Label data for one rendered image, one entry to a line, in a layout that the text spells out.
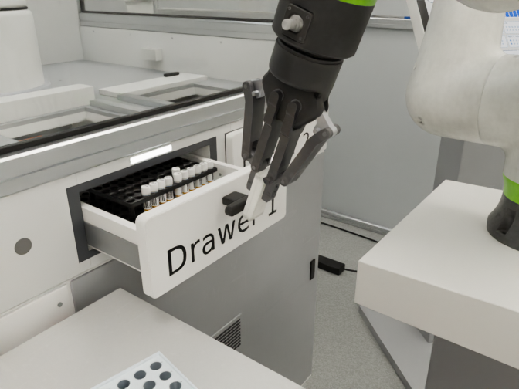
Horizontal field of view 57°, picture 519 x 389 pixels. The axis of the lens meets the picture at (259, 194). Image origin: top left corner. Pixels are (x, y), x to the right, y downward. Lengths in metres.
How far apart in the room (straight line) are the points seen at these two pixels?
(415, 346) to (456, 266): 1.12
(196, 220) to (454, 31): 0.45
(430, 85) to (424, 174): 1.61
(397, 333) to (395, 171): 0.87
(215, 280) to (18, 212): 0.44
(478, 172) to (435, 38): 0.82
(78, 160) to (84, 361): 0.25
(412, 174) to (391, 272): 1.74
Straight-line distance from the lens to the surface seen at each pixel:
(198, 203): 0.61
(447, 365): 0.85
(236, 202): 0.62
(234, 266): 0.99
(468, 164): 1.51
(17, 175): 0.63
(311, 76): 0.50
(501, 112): 0.71
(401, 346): 1.78
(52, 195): 0.66
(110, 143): 0.69
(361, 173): 2.47
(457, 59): 0.75
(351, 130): 2.44
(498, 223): 0.77
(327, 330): 1.85
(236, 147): 0.86
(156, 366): 0.57
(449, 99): 0.74
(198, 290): 0.92
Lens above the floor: 1.17
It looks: 24 degrees down
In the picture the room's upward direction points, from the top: straight up
